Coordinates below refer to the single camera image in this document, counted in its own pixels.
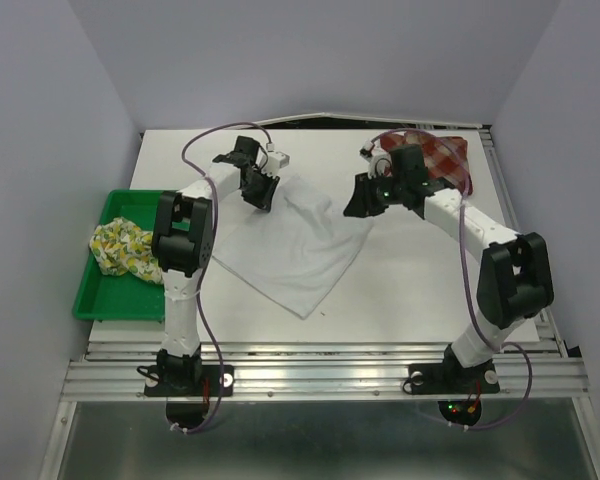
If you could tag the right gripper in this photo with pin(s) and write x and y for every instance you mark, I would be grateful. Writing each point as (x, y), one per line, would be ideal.
(359, 204)

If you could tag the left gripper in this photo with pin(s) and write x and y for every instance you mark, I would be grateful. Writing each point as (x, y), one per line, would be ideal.
(263, 201)

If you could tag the white skirt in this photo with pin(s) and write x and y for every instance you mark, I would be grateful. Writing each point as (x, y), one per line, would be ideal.
(296, 253)

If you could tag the red plaid skirt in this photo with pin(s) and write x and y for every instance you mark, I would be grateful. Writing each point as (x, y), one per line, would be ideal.
(444, 157)

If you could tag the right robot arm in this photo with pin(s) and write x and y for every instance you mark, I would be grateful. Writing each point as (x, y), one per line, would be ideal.
(514, 284)

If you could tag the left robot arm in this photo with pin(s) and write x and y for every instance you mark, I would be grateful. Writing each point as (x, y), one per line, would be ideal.
(182, 243)

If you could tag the yellow floral skirt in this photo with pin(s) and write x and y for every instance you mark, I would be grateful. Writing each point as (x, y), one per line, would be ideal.
(121, 247)

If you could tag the green plastic tray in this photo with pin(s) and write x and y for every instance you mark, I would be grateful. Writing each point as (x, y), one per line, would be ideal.
(103, 297)

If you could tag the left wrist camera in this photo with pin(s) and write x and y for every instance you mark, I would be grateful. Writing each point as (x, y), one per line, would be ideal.
(272, 160)

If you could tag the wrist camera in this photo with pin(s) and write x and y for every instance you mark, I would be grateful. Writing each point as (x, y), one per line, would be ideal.
(379, 161)
(272, 160)

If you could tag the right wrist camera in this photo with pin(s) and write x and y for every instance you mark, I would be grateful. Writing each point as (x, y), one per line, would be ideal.
(379, 161)

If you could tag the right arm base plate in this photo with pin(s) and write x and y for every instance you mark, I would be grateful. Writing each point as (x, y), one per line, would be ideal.
(436, 379)

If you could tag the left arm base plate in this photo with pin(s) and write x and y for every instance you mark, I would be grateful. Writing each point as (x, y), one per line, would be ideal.
(212, 383)

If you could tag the aluminium rail frame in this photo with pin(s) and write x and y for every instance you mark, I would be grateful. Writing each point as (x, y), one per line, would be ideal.
(322, 397)

